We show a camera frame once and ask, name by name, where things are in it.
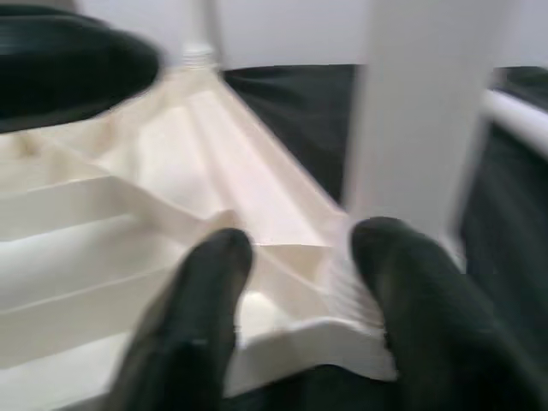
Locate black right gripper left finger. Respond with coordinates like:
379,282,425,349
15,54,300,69
115,226,253,411

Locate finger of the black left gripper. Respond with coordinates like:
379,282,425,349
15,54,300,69
0,6,160,134

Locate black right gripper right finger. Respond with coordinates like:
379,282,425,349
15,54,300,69
350,216,548,411

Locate white plastic table leg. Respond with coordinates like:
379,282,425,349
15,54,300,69
182,0,223,76
327,0,497,339
481,87,548,149

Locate white plastic table top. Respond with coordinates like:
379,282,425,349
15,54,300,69
0,63,399,411

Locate black cloth table cover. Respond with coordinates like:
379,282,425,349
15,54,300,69
222,63,548,411

